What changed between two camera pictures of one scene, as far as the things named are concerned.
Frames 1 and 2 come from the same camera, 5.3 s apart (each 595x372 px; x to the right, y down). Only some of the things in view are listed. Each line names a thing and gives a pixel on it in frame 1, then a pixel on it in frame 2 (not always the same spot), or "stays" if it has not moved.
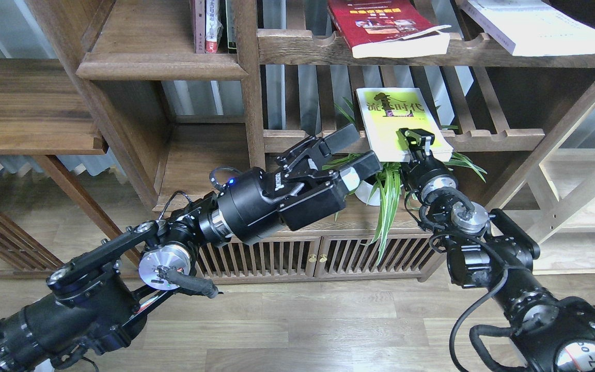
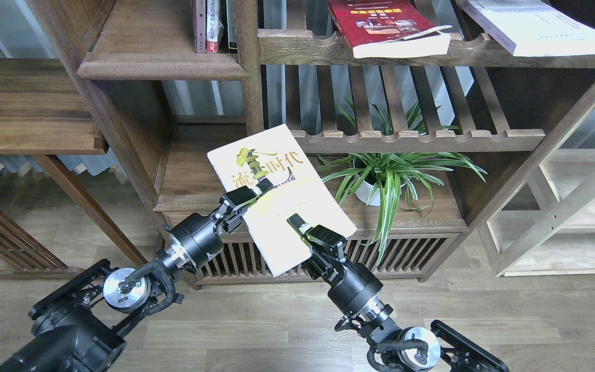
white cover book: (535, 28) stays
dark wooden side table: (32, 107) stays
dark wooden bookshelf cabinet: (455, 134) stays
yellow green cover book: (385, 110) to (276, 155)
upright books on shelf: (208, 28) stays
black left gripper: (304, 188) to (196, 239)
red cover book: (376, 28) stays
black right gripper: (422, 172) to (351, 283)
